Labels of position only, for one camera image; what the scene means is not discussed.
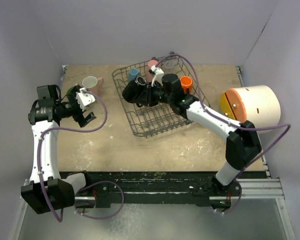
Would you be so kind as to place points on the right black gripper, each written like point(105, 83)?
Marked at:
point(147, 94)

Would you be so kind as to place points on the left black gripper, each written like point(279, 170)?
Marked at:
point(79, 118)

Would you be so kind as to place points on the pink mug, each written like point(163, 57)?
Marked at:
point(93, 84)

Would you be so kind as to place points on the white cat mug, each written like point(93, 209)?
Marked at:
point(74, 90)

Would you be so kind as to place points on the black mug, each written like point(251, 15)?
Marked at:
point(134, 89)

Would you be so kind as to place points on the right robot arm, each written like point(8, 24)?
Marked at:
point(242, 141)

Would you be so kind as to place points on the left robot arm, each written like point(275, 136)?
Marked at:
point(45, 150)

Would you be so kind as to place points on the orange mug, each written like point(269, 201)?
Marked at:
point(186, 84)

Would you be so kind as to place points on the clear glass cup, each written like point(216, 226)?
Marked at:
point(169, 65)

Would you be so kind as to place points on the blue mug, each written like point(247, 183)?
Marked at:
point(133, 74)

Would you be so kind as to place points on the orange and yellow lid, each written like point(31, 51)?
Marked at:
point(232, 106)

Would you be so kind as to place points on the white cylinder container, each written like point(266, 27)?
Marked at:
point(261, 104)

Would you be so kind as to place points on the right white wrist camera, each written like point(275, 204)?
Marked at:
point(157, 74)

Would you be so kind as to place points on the grey wire dish rack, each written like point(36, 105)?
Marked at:
point(145, 121)

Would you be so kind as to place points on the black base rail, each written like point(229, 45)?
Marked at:
point(140, 178)

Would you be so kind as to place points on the aluminium frame rail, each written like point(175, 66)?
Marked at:
point(260, 190)

